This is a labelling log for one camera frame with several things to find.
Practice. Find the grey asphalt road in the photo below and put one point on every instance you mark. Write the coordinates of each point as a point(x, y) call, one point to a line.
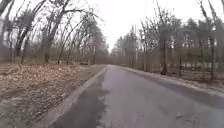
point(140, 100)

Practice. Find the wood of bare trees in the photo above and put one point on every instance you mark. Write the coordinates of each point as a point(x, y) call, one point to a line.
point(50, 36)
point(173, 43)

